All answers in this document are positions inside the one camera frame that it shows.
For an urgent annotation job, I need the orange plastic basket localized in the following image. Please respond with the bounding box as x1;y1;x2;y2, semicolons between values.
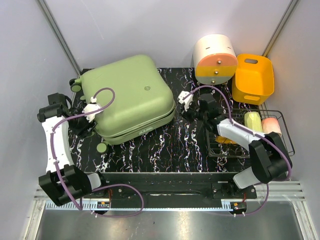
231;53;275;106

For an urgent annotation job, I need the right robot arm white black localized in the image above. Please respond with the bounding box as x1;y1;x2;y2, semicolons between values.
178;91;293;199

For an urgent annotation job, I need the white cylindrical drawer cabinet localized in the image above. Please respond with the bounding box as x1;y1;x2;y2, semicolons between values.
192;34;238;86

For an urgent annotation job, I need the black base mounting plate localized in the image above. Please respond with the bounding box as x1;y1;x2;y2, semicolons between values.
79;172;258;200

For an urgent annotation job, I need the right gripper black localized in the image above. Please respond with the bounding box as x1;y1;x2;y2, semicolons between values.
178;100;207;125

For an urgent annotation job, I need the black wire rack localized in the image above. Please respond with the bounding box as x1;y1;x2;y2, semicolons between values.
205;108;295;159

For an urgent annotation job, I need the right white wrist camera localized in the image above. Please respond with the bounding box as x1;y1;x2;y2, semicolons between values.
178;91;193;112

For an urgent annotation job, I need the green hard-shell suitcase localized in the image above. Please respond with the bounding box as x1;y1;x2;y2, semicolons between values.
69;54;176;153

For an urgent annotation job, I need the pink white cup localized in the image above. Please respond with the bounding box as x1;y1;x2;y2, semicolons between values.
261;117;282;137

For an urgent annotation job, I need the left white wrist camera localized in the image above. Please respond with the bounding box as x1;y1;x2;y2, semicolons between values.
82;97;103;123

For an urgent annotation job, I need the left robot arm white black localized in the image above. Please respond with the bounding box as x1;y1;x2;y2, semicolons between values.
37;93;108;206

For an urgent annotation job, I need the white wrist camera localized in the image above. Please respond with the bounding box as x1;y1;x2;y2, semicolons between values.
82;97;103;123
178;91;193;112

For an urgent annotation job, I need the yellow plate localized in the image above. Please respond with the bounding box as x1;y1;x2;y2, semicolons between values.
215;135;237;145

